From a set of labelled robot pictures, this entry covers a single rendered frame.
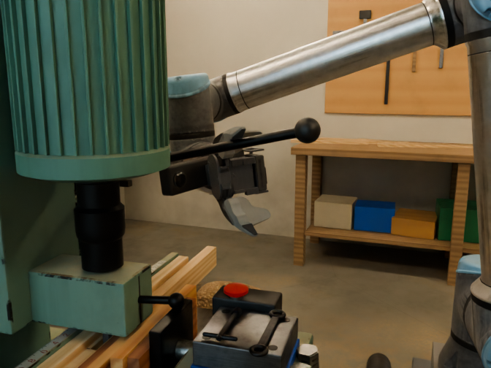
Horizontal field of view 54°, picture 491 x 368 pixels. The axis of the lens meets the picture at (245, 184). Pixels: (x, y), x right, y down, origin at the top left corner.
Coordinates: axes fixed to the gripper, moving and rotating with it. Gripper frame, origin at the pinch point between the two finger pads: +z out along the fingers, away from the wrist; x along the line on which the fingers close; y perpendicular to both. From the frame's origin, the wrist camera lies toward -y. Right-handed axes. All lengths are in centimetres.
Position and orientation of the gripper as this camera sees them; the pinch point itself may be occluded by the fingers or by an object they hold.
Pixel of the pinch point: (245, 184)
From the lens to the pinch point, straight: 65.7
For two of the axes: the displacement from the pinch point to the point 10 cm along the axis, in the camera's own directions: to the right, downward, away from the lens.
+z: 3.8, 1.1, -9.2
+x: 1.1, 9.8, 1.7
